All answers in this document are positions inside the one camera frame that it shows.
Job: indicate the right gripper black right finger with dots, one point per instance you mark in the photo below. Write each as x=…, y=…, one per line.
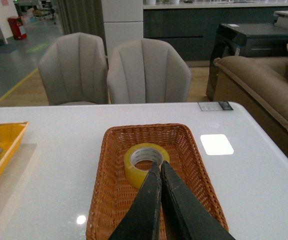
x=185, y=218

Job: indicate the right grey upholstered chair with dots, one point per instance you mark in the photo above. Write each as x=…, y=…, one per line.
x=147, y=71

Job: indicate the brown sofa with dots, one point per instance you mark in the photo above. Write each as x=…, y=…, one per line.
x=260, y=85

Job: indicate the grey upholstered chair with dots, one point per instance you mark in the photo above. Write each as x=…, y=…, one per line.
x=147, y=71
x=74, y=70

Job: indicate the black cabinet appliance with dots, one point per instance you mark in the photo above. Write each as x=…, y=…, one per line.
x=252, y=40

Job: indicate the brown wicker basket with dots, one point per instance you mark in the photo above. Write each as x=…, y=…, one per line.
x=113, y=195

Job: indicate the red bin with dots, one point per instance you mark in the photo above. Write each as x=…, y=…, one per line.
x=17, y=27

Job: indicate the yellow woven basket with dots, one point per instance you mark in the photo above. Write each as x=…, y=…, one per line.
x=11, y=135

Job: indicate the label sticker on table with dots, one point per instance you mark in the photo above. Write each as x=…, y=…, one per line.
x=215, y=106

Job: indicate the left grey upholstered chair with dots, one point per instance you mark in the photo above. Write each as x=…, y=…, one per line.
x=74, y=70

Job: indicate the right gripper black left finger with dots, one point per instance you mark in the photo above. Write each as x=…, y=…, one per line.
x=142, y=221

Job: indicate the dark kitchen counter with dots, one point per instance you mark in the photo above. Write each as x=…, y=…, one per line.
x=191, y=27

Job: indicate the yellow clear tape roll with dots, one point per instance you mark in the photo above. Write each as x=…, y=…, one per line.
x=136, y=161

